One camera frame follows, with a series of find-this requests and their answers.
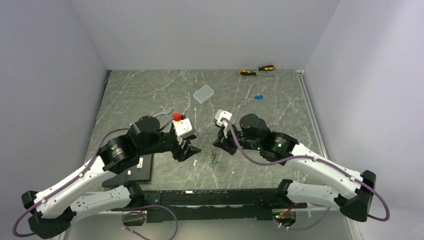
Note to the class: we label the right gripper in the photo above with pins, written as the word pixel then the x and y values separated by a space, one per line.
pixel 224 143

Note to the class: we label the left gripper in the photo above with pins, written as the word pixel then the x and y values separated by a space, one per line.
pixel 189 150

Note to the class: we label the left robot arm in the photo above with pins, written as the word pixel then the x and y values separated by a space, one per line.
pixel 52 211

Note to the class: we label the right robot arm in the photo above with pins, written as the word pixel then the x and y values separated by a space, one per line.
pixel 349 191

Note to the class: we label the small silver wrench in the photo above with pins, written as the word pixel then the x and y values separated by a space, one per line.
pixel 245 100

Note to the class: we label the large silver wrench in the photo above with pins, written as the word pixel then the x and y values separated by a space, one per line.
pixel 164 111

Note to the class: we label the clear plastic box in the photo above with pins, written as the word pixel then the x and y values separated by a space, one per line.
pixel 203 94

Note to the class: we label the lower yellow black screwdriver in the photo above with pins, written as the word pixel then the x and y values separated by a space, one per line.
pixel 245 72

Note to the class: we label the yellow black screwdriver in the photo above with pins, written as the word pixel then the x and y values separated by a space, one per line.
pixel 245 72
pixel 266 68

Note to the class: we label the upper yellow black screwdriver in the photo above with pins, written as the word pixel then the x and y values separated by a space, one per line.
pixel 266 68

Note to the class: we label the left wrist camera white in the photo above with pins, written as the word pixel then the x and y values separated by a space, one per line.
pixel 182 126

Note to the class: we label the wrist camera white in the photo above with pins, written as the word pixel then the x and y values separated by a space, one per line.
pixel 182 126
pixel 224 119

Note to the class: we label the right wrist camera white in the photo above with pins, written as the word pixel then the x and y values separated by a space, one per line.
pixel 224 119

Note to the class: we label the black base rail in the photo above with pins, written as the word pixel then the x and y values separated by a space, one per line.
pixel 261 204

